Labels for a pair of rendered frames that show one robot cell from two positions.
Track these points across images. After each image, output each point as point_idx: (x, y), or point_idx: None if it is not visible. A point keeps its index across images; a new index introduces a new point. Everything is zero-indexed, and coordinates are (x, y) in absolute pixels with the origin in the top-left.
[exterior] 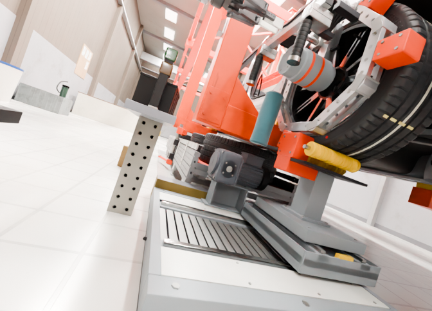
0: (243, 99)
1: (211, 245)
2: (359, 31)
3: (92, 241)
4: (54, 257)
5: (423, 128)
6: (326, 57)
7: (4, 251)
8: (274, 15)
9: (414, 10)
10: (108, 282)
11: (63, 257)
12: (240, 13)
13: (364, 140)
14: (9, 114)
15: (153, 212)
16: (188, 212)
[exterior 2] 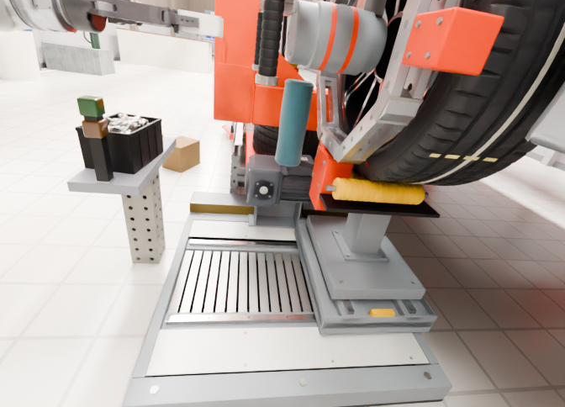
0: (277, 68)
1: (231, 302)
2: None
3: (109, 316)
4: (69, 349)
5: (520, 155)
6: (370, 5)
7: (26, 351)
8: (192, 18)
9: None
10: (115, 369)
11: (78, 346)
12: (140, 25)
13: (413, 177)
14: None
15: (170, 269)
16: (222, 248)
